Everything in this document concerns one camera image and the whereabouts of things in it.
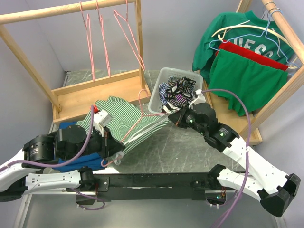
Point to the wooden clothes rack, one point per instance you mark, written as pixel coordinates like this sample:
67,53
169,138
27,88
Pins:
239,123
71,103

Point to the black white striped tank top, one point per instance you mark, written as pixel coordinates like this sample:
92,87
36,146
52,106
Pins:
174,101

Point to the right wooden clothes rack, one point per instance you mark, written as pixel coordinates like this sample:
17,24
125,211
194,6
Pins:
239,123

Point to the green striped tank top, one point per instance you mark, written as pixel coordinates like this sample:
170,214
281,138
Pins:
124,116

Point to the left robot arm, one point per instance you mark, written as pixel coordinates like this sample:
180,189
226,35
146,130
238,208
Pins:
32,170

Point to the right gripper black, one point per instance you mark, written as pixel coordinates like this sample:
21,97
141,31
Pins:
178,117

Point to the left wooden clothes rack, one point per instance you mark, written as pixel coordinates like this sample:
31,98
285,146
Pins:
71,103

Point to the light blue wire hanger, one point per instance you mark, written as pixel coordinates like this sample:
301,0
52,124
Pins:
221,34

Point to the blue cloth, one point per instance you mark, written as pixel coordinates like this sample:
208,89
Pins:
68,142

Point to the green t-shirt front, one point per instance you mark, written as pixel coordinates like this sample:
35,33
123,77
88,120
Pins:
254,83

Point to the blue white striped tank top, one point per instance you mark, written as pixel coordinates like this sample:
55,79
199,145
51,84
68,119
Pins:
162,89

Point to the green sweatshirt with letters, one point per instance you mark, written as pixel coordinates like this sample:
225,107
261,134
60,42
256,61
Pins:
244,30

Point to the black base beam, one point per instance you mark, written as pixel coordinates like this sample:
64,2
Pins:
151,186

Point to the pink hanger with blue top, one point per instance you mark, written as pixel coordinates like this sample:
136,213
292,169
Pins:
134,46

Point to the cream white hanger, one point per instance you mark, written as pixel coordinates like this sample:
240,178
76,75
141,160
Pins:
243,25

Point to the dark thin striped tank top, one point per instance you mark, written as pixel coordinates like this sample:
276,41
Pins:
183,86

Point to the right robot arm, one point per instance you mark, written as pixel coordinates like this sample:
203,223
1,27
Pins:
273,188

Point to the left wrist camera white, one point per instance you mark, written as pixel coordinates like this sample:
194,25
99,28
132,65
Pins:
101,119

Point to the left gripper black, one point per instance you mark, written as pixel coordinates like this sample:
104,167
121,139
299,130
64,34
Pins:
109,145

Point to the white plastic perforated basket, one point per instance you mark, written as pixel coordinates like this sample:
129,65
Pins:
155,105

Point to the red cloth on hanger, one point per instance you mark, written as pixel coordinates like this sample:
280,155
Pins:
233,48

